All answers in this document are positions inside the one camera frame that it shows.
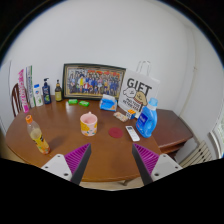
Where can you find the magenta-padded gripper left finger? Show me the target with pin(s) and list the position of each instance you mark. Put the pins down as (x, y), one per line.
(56, 166)

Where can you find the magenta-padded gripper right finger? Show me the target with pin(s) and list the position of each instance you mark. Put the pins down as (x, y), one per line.
(166, 166)

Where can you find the orange-capped juice bottle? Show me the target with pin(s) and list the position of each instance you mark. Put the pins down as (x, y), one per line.
(40, 140)

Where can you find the white radiator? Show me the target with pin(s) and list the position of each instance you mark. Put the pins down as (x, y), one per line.
(198, 155)

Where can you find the brown wooden side table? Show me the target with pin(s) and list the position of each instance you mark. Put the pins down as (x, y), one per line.
(171, 130)

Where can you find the white remote control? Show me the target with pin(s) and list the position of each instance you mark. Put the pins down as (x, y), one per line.
(132, 133)

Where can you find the blue detergent bottle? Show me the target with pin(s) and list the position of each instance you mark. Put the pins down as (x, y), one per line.
(146, 121)

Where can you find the pink and yellow mug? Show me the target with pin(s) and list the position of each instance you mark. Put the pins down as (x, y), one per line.
(88, 126)

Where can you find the flat round red coaster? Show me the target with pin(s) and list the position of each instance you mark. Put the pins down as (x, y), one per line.
(116, 132)

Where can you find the colourful puzzle cube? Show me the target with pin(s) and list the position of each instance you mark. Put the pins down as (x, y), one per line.
(131, 114)

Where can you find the clear snack packet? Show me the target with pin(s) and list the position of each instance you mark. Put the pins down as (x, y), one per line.
(120, 116)

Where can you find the brown glass bottle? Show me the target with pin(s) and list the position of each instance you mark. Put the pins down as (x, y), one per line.
(58, 95)

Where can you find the white lotion bottle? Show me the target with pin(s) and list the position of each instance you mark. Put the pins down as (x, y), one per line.
(38, 97)

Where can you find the dark blue pump bottle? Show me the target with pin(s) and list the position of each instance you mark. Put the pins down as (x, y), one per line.
(46, 95)

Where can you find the brown wooden chair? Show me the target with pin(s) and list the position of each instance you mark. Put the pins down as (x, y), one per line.
(15, 100)

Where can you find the pink tall box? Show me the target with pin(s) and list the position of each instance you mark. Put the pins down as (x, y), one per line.
(23, 95)

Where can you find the blue tissue pack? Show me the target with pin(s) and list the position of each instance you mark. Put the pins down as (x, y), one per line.
(108, 104)

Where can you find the white paper gift bag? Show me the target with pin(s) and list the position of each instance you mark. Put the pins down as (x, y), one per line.
(138, 88)

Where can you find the green and white tall box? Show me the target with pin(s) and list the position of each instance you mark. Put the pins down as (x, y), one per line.
(30, 86)

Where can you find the framed group photo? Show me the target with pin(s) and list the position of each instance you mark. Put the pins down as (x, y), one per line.
(93, 81)

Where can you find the white window frame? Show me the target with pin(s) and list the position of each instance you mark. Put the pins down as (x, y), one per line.
(218, 133)

